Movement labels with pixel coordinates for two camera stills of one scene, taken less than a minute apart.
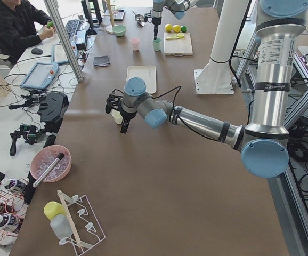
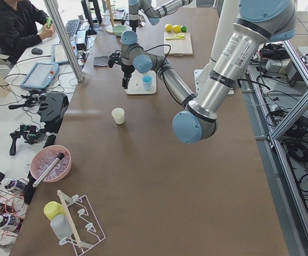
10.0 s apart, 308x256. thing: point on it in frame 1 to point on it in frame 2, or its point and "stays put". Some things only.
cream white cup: (117, 116) stays put
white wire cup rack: (86, 229) stays put
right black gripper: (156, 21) to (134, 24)
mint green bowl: (120, 30) stays put
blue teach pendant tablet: (41, 76) stays put
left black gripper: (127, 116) to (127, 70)
